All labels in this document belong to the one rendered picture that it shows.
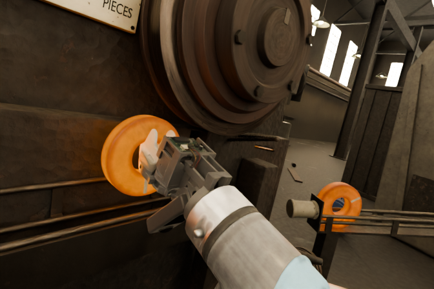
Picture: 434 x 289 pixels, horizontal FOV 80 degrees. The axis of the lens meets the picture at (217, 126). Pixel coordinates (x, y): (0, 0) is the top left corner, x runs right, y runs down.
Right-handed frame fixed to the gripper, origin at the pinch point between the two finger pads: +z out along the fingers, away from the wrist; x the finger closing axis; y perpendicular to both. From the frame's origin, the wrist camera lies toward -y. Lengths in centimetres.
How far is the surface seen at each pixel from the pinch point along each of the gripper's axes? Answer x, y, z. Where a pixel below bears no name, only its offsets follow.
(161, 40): 1.7, 19.1, 4.7
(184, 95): -5.7, 10.6, 2.3
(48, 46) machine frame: 15.5, 9.9, 17.9
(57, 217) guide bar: 11.6, -16.8, 1.7
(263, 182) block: -40.5, -9.0, -3.9
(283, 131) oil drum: -263, -45, 123
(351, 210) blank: -70, -10, -22
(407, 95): -298, 50, 37
